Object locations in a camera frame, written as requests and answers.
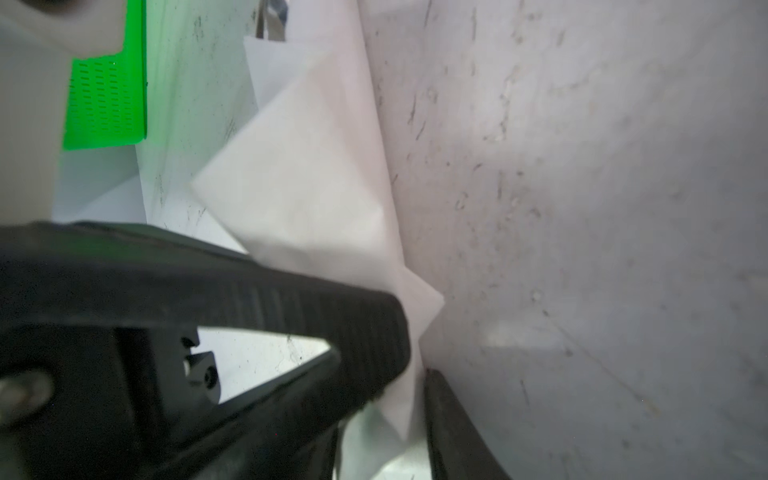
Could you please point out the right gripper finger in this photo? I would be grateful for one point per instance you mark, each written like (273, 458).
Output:
(456, 449)

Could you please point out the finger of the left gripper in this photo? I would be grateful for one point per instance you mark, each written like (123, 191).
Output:
(103, 375)

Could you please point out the white paper napkin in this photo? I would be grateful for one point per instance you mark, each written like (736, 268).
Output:
(304, 186)

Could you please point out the silver fork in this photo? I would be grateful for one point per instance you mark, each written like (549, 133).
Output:
(271, 20)

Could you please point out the green plastic basket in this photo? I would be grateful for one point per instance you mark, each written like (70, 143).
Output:
(107, 95)

